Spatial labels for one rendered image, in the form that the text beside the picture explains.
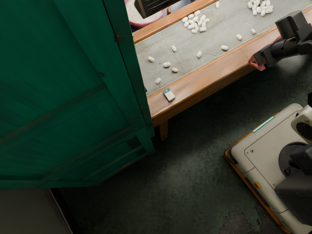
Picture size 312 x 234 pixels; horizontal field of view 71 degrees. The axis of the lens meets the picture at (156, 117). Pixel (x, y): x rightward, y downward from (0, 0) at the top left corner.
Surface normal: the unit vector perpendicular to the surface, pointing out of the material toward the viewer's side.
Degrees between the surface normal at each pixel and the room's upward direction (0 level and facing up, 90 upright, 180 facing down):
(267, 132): 0
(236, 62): 0
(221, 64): 0
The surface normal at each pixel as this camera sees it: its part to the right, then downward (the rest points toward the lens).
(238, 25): -0.04, -0.29
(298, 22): 0.17, 0.03
